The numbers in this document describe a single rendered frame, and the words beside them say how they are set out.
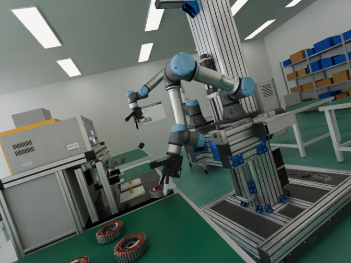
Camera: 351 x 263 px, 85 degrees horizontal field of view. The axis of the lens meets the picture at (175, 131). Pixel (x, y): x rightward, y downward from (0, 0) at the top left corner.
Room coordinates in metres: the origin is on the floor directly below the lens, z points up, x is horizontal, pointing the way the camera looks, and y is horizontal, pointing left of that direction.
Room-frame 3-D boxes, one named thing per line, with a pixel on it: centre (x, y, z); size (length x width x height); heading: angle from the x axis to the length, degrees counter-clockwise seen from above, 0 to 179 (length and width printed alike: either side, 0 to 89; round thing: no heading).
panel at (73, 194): (1.23, 0.65, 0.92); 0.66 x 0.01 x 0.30; 15
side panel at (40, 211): (0.88, 0.71, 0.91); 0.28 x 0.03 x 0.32; 105
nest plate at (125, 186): (1.41, 0.44, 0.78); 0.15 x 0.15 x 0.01; 15
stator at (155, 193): (0.95, 0.16, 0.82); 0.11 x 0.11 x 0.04
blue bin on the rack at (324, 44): (5.58, -4.92, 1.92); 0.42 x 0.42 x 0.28; 17
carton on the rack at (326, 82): (5.80, -4.88, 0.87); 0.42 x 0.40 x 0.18; 14
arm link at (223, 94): (1.30, -0.42, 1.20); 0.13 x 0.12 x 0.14; 22
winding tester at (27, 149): (1.22, 0.72, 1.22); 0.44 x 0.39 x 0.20; 15
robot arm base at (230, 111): (1.31, -0.42, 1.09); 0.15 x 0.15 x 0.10
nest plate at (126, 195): (1.18, 0.37, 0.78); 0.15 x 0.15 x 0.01; 15
